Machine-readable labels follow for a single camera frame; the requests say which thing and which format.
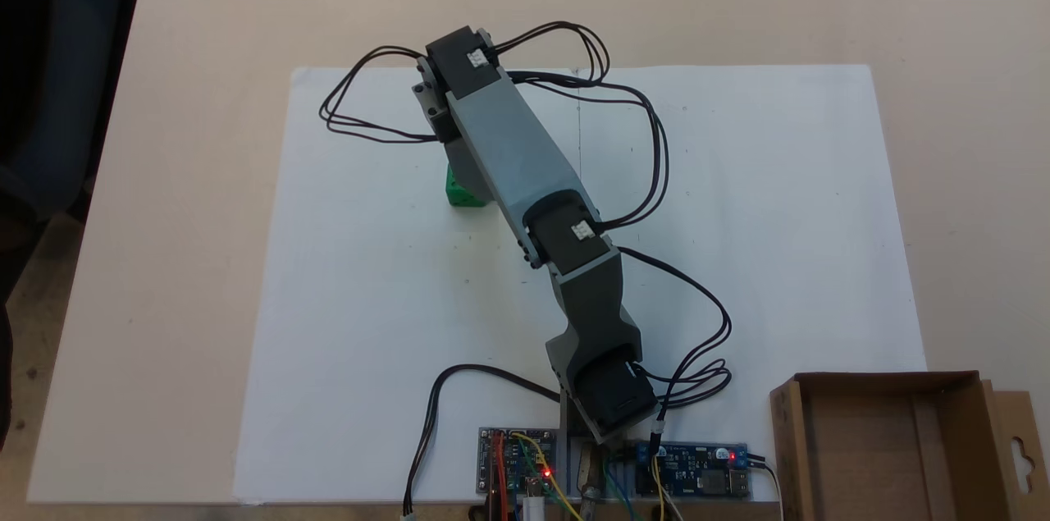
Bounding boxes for black forearm wire loop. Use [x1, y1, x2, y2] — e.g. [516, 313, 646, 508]
[492, 21, 670, 231]

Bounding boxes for blue circuit board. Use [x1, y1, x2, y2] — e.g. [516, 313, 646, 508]
[633, 441, 751, 500]

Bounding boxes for orange red wire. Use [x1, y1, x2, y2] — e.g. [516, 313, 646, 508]
[489, 432, 511, 521]

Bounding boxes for circuit board with coloured wires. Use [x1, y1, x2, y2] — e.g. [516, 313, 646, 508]
[477, 426, 560, 500]

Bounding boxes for black cable with white plug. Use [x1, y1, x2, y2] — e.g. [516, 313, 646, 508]
[401, 363, 567, 521]

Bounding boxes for thin power cable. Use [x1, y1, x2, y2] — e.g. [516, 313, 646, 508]
[748, 457, 785, 521]

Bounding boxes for brown cardboard box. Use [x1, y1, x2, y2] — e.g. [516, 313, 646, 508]
[769, 371, 1050, 521]

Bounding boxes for black shoulder wire loop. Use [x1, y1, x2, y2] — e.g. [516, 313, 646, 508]
[611, 246, 734, 423]

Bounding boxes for black gripper wire loop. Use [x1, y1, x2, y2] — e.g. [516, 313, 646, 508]
[318, 44, 445, 146]

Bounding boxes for yellow wire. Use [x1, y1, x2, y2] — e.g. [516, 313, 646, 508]
[511, 432, 577, 521]

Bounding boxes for green dice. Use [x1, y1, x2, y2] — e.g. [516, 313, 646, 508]
[445, 165, 487, 208]

